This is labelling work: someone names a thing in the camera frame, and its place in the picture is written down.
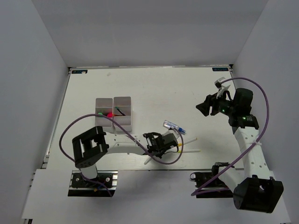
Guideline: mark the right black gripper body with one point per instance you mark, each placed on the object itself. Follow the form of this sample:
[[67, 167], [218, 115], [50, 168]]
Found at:
[[223, 105]]

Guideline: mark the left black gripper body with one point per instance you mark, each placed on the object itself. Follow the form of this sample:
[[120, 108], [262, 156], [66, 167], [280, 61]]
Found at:
[[160, 152]]

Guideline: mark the clear blue spray bottle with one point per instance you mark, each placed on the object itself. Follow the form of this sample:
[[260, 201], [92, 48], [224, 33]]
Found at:
[[170, 125]]

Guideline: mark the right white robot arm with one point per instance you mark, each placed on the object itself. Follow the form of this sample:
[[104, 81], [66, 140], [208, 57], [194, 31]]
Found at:
[[247, 177]]

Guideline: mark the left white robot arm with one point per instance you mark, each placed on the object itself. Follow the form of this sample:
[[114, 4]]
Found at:
[[90, 146]]

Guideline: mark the right white organizer bin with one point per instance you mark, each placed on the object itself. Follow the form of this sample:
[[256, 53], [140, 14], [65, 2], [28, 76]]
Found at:
[[123, 112]]

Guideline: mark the white organizer bin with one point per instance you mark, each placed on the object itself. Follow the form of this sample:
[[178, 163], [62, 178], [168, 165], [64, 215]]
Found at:
[[123, 112], [105, 106]]

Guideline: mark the left white organizer bin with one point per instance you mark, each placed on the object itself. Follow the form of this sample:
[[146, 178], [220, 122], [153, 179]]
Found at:
[[105, 106]]

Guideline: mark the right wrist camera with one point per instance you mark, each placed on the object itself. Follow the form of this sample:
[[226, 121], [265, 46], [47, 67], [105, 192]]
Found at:
[[222, 86]]

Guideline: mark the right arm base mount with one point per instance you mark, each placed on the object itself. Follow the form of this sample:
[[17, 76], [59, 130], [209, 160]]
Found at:
[[214, 187]]

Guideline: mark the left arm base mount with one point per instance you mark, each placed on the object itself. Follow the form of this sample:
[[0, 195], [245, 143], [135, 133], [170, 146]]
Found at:
[[103, 186]]

